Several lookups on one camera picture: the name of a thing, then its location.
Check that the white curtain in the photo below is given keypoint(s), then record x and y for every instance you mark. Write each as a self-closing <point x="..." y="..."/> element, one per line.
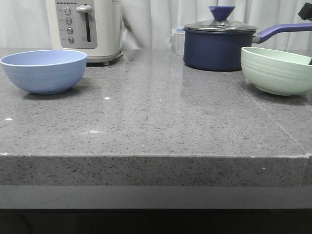
<point x="147" y="24"/>

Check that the clear plastic container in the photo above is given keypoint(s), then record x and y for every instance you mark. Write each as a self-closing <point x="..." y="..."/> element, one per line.
<point x="178" y="35"/>

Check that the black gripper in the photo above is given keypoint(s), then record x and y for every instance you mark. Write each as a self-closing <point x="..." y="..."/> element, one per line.
<point x="306" y="14"/>

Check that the green bowl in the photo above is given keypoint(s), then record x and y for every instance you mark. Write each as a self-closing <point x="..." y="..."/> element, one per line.
<point x="277" y="72"/>

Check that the glass pot lid blue knob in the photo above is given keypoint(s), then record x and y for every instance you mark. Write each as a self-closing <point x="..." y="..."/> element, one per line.
<point x="220" y="22"/>

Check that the cream toaster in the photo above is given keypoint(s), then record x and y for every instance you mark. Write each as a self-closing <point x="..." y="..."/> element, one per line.
<point x="91" y="26"/>

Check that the dark blue saucepan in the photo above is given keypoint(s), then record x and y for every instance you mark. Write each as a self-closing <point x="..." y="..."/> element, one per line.
<point x="221" y="51"/>

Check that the blue bowl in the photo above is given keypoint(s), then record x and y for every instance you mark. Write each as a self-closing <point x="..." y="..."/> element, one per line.
<point x="45" y="71"/>

